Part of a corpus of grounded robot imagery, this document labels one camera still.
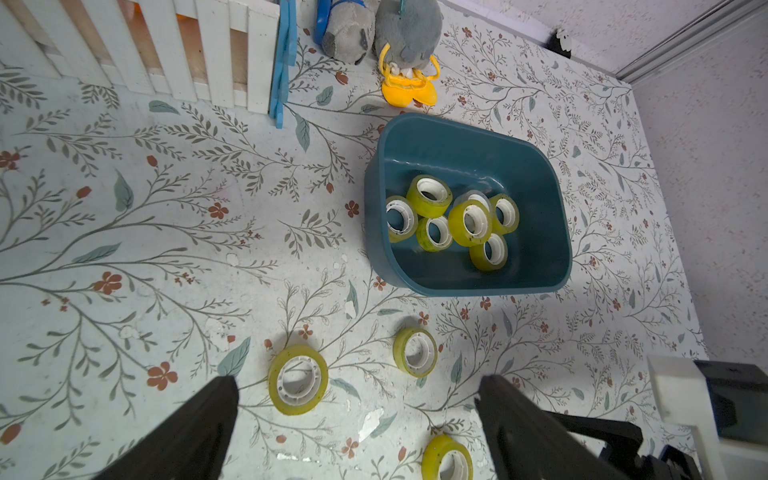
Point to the clear transparent tape roll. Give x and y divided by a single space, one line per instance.
475 195

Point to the green patterned tape roll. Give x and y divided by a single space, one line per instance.
433 234

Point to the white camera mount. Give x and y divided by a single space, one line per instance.
725 407

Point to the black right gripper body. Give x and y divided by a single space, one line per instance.
622 442

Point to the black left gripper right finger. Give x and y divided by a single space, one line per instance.
526 442

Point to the white and blue toy crib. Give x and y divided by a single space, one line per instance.
229 53

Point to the large yellow tape roll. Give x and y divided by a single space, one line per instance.
297 380

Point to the teal plastic storage box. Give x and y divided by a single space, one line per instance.
466 158

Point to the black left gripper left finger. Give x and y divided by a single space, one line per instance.
192 443

